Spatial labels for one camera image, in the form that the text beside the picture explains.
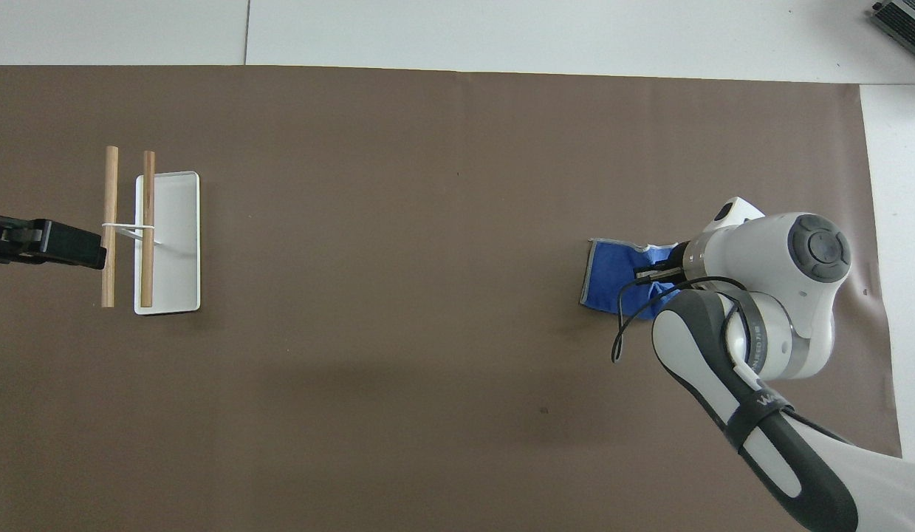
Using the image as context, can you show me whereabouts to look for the blue towel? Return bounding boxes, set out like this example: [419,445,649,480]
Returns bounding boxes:
[579,237,684,320]

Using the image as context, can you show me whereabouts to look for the white towel rack wooden rods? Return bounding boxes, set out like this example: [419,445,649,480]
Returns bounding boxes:
[101,146,202,316]

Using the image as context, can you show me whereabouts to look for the grey ribbed metal device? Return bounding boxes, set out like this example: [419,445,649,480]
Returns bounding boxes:
[871,0,915,57]

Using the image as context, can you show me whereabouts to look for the black cable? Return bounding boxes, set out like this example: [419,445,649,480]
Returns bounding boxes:
[611,266,758,364]

